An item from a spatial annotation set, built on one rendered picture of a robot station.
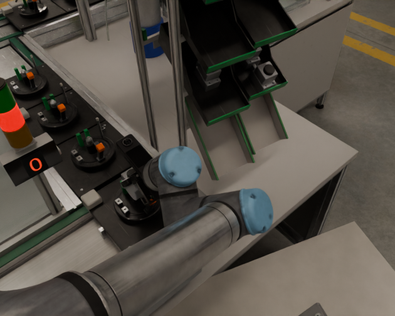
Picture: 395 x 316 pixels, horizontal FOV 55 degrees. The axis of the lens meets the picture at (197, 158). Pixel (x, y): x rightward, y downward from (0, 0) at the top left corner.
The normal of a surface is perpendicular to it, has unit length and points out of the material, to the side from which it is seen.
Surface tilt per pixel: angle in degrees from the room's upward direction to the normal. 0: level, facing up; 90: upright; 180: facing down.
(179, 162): 40
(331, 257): 0
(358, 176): 0
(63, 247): 0
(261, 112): 45
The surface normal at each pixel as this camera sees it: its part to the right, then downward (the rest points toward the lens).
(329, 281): -0.03, -0.68
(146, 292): 0.78, -0.06
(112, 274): 0.29, -0.83
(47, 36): 0.65, 0.54
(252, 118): 0.34, -0.04
